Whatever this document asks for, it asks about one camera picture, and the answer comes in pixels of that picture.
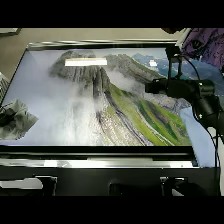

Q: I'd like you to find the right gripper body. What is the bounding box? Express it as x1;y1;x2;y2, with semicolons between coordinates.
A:
144;77;175;98

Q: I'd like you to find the blue garment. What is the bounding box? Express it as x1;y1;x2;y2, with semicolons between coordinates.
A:
186;59;224;98

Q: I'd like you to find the purple patterned garment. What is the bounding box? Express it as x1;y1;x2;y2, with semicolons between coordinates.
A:
181;28;224;73

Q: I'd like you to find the grey and white garment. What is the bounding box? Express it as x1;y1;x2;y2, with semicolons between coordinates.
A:
0;98;40;141

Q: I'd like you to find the silver frame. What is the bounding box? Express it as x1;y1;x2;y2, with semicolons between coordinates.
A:
0;155;201;170

